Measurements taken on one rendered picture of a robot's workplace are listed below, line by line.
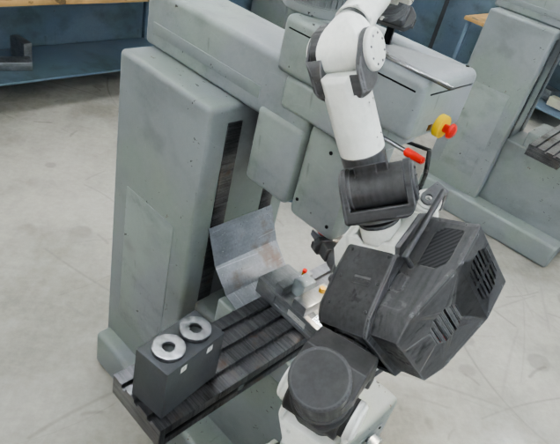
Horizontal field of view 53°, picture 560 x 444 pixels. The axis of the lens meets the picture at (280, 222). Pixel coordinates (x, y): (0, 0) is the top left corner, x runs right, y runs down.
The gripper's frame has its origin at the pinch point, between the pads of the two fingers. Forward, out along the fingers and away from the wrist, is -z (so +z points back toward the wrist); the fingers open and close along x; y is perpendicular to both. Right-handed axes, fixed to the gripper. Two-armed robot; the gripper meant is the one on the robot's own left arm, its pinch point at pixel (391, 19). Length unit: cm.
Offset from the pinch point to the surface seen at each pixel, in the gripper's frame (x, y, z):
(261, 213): -29, -62, -68
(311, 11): -21.6, -2.6, -5.3
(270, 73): -29.4, -19.6, -16.3
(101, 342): -85, -149, -97
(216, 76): -50, -24, -29
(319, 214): -2, -52, -24
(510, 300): 108, -65, -269
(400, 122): 12.2, -23.6, 3.8
